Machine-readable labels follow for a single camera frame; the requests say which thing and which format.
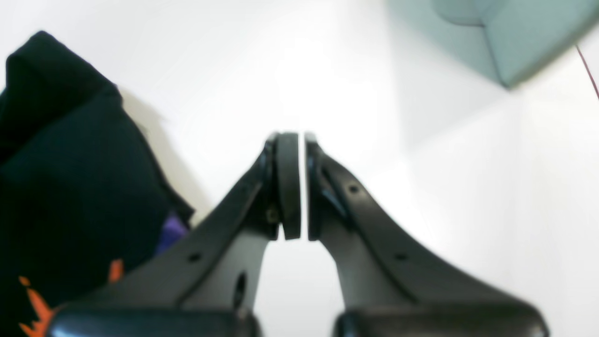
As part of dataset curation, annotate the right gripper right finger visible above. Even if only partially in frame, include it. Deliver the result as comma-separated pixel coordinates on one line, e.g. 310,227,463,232
305,133,550,337

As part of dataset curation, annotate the grey tray at table edge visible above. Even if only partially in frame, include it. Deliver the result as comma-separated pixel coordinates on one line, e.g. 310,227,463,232
386,0,599,88

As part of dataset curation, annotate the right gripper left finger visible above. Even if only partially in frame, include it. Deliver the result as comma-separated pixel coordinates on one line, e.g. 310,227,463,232
47,132,301,337

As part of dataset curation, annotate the black T-shirt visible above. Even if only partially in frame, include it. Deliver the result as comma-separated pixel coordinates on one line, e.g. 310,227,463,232
0,31,193,337

